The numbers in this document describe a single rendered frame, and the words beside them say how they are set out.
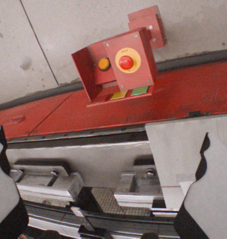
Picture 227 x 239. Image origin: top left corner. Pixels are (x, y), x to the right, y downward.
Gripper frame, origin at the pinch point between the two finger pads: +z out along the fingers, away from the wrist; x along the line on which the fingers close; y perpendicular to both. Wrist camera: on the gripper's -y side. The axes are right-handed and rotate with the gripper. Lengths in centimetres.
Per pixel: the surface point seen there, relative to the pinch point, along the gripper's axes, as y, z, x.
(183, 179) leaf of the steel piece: 21.3, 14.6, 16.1
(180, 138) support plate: 12.4, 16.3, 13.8
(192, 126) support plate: 9.4, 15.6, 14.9
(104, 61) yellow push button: 6, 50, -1
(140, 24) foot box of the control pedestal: -5, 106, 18
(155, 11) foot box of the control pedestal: -14, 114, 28
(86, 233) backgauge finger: 65, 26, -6
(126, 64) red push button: 4.6, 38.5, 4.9
